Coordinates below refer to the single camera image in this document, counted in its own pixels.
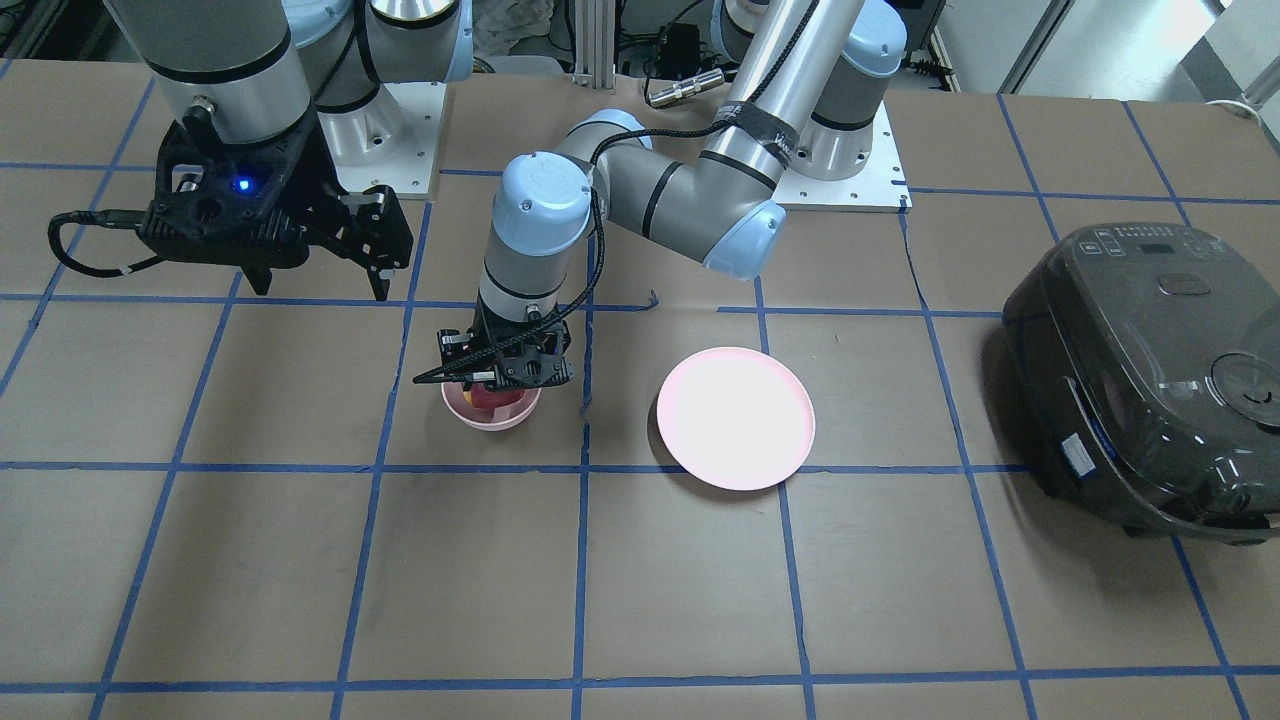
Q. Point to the pink plate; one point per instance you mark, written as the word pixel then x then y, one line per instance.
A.
pixel 736 418

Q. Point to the red apple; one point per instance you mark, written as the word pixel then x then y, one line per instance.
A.
pixel 481 397

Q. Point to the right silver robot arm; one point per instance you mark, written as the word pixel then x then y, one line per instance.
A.
pixel 267 97

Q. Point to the silver cylindrical connector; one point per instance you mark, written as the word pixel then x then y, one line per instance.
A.
pixel 684 89

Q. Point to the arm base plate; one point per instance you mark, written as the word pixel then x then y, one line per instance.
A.
pixel 858 170
pixel 393 140

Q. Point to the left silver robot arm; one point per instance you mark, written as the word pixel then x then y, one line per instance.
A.
pixel 801 112

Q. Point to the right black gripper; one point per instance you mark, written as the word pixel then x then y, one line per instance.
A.
pixel 322 172

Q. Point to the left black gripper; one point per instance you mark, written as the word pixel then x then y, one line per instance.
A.
pixel 453 349

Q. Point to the pink bowl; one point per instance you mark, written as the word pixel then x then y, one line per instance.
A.
pixel 457 399

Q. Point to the dark grey rice cooker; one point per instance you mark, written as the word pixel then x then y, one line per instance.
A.
pixel 1147 352

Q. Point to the aluminium frame post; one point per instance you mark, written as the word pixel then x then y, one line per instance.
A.
pixel 595 45

